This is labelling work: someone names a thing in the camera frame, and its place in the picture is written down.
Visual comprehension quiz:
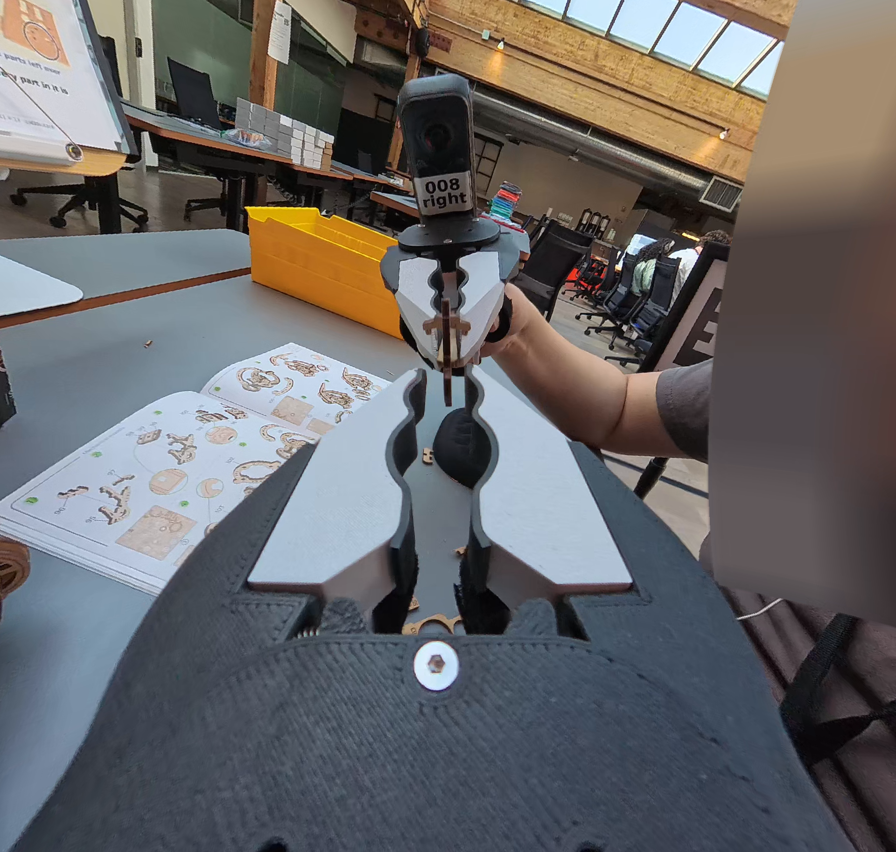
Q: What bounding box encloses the framed black-white marker sign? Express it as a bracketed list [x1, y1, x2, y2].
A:
[640, 239, 732, 373]

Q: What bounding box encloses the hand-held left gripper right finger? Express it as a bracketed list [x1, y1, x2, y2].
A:
[458, 365, 634, 635]

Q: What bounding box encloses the stack of white boxes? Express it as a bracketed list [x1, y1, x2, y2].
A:
[234, 98, 336, 169]

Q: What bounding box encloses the white vent grille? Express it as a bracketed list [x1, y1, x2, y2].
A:
[699, 175, 744, 212]

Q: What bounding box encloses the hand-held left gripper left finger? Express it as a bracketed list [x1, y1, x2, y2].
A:
[247, 368, 429, 635]

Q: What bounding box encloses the grey ventilation duct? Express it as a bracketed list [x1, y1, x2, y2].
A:
[472, 89, 711, 198]

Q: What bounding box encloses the person's right hand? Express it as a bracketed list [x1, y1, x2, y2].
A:
[475, 284, 555, 368]

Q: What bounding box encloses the wooden cross-shaped part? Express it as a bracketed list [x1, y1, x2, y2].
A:
[422, 313, 471, 371]

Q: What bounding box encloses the black mesh wrist rest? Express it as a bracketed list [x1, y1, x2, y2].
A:
[433, 407, 494, 489]

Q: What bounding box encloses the long office desk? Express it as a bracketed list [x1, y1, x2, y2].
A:
[122, 99, 414, 233]

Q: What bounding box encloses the white document stand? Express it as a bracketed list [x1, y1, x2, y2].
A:
[0, 147, 133, 318]

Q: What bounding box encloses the assembled wooden model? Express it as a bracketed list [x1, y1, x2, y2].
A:
[0, 540, 32, 618]

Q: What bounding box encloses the person's right forearm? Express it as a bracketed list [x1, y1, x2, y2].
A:
[535, 306, 666, 457]

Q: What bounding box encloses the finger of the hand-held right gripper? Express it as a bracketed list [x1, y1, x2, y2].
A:
[448, 250, 506, 370]
[394, 257, 445, 368]

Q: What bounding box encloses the open assembly instruction booklet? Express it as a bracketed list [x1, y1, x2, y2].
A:
[0, 342, 393, 597]

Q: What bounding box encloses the wooden pillar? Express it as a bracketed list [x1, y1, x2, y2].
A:
[248, 0, 288, 205]

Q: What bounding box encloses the yellow plastic bin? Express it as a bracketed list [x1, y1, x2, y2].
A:
[245, 206, 403, 341]

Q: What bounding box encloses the black webbing strap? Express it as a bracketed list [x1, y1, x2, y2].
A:
[778, 613, 896, 765]

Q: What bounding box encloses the printed instruction sheet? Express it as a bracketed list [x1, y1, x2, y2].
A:
[0, 0, 137, 167]

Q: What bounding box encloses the white paper notice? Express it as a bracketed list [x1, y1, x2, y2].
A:
[267, 0, 292, 65]

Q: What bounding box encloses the person's grey shirt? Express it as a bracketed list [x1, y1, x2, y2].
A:
[656, 358, 896, 852]

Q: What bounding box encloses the black mesh office chair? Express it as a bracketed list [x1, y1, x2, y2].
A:
[633, 454, 669, 502]

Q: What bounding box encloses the row of black office chairs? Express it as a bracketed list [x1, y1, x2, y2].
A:
[518, 218, 701, 370]

